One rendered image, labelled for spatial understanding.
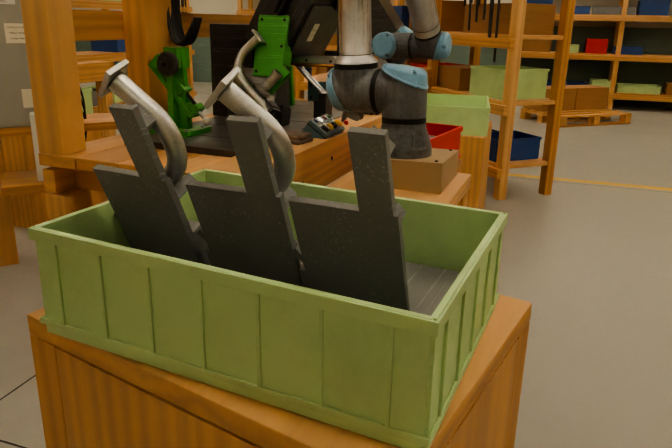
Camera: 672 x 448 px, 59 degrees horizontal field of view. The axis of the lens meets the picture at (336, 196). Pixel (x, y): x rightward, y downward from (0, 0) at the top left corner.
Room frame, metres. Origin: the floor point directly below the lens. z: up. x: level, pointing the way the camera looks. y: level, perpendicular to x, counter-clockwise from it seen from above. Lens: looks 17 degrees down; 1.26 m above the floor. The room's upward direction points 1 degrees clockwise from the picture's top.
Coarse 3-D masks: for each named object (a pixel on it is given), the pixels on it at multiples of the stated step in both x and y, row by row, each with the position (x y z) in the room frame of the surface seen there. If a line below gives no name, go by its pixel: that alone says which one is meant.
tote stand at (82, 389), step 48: (48, 336) 0.83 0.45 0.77; (48, 384) 0.84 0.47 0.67; (96, 384) 0.77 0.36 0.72; (144, 384) 0.71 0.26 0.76; (192, 384) 0.68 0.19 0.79; (480, 384) 0.72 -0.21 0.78; (48, 432) 0.85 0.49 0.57; (96, 432) 0.78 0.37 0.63; (144, 432) 0.72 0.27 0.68; (192, 432) 0.67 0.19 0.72; (240, 432) 0.62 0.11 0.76; (288, 432) 0.59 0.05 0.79; (336, 432) 0.59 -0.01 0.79; (480, 432) 0.74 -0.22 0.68
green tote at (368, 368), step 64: (320, 192) 1.06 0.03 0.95; (64, 256) 0.78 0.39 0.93; (128, 256) 0.73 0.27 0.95; (448, 256) 0.95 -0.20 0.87; (64, 320) 0.79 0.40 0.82; (128, 320) 0.74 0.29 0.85; (192, 320) 0.69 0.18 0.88; (256, 320) 0.64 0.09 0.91; (320, 320) 0.61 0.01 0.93; (384, 320) 0.57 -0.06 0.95; (448, 320) 0.59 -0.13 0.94; (256, 384) 0.65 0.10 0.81; (320, 384) 0.61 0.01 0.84; (384, 384) 0.58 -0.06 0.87; (448, 384) 0.63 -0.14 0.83
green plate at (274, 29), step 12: (264, 24) 2.11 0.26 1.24; (276, 24) 2.09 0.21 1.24; (288, 24) 2.08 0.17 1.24; (264, 36) 2.10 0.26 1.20; (276, 36) 2.08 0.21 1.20; (264, 48) 2.08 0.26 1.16; (276, 48) 2.07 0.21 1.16; (288, 48) 2.11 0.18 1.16; (264, 60) 2.07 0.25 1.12; (276, 60) 2.06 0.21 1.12; (288, 60) 2.11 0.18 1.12; (264, 72) 2.06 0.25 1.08
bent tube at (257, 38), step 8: (256, 32) 2.08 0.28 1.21; (256, 40) 2.07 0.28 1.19; (264, 40) 2.09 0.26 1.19; (248, 48) 2.07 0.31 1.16; (240, 56) 2.07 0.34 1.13; (240, 64) 2.07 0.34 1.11; (240, 72) 2.06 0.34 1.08; (240, 80) 2.05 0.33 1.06; (248, 88) 2.03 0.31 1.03; (256, 96) 2.01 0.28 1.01; (264, 104) 1.99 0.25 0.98
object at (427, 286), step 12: (408, 264) 0.96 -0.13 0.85; (420, 264) 0.97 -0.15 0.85; (408, 276) 0.91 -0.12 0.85; (420, 276) 0.91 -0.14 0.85; (432, 276) 0.91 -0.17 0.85; (444, 276) 0.92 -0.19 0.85; (456, 276) 0.92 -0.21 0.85; (408, 288) 0.87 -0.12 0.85; (420, 288) 0.87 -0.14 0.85; (432, 288) 0.87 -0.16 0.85; (444, 288) 0.87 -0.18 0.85; (420, 300) 0.82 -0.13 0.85; (432, 300) 0.83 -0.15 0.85; (420, 312) 0.79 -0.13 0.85; (432, 312) 0.79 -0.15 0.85
